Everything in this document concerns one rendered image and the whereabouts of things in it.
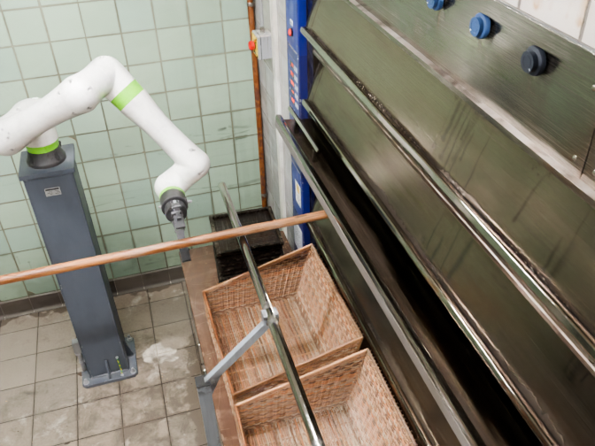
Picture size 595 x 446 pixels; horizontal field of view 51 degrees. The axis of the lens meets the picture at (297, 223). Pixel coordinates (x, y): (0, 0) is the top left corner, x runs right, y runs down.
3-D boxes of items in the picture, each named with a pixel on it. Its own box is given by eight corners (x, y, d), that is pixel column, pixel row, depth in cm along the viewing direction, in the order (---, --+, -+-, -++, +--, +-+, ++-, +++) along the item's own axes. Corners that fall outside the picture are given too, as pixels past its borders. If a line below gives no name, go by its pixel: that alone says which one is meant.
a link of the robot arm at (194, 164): (124, 109, 223) (117, 114, 212) (146, 87, 221) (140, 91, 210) (196, 180, 233) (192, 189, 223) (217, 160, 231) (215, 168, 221)
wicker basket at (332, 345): (313, 290, 271) (313, 241, 254) (364, 389, 227) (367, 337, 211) (204, 316, 260) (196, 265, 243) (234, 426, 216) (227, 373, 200)
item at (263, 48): (268, 49, 275) (267, 27, 270) (274, 57, 268) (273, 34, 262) (252, 52, 274) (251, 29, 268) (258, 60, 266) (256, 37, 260)
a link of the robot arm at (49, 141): (13, 156, 236) (-3, 110, 224) (38, 136, 248) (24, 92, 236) (43, 159, 233) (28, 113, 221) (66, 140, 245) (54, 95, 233)
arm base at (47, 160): (28, 141, 257) (25, 127, 254) (66, 134, 261) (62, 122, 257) (26, 172, 237) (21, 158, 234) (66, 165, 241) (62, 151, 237)
